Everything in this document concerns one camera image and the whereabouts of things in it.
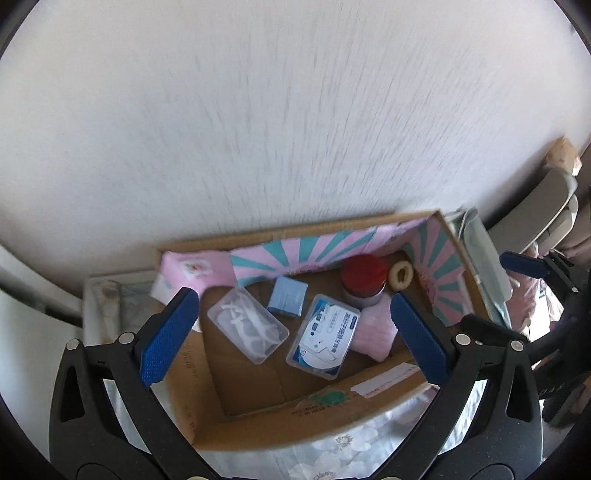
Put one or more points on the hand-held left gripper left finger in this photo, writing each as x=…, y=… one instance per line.
x=168, y=339

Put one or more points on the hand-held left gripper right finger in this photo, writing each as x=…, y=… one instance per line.
x=420, y=339

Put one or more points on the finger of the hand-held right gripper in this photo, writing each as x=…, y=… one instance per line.
x=489, y=327
x=524, y=264

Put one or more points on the pink fluffy towel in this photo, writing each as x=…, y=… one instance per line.
x=376, y=332

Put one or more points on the beige hair scrunchie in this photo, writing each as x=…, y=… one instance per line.
x=400, y=276

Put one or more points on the clear floss pick box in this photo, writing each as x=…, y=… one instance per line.
x=249, y=325

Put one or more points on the red lid jar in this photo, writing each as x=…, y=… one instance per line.
x=364, y=277

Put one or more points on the blue label dental floss box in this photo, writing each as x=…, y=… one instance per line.
x=325, y=337

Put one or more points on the pink striped cardboard box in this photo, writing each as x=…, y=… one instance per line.
x=258, y=387

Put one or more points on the small blue box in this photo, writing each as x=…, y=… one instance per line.
x=288, y=297

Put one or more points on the grey chair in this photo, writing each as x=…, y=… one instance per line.
x=540, y=207

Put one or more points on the beige bag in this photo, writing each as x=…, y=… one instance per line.
x=564, y=154

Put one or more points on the white door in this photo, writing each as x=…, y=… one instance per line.
x=32, y=350

